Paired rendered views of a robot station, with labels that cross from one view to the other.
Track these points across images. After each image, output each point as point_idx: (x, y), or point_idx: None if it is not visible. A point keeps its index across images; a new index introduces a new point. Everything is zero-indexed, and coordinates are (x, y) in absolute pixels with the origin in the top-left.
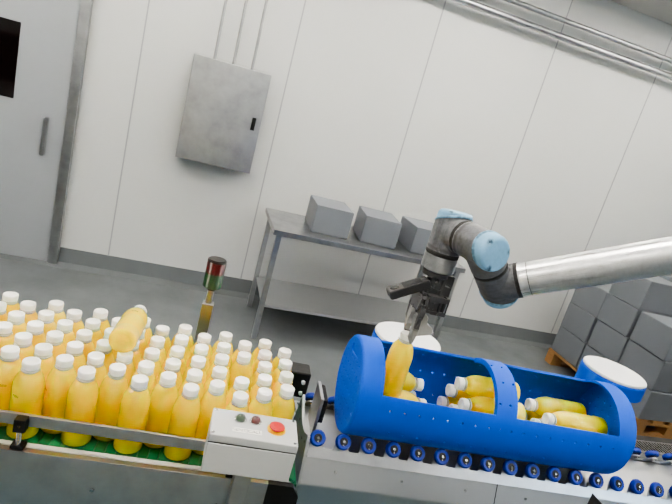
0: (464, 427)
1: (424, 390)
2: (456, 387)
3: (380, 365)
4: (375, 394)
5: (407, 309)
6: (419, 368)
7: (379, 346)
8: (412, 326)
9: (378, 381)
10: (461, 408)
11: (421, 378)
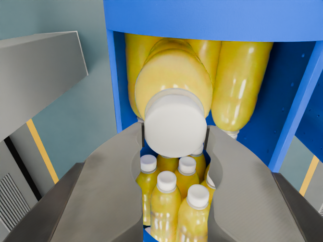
0: None
1: (246, 144)
2: (194, 186)
3: (137, 16)
4: (104, 8)
5: (304, 207)
6: (269, 150)
7: (214, 23)
8: (107, 162)
9: (111, 11)
10: (162, 174)
11: (259, 147)
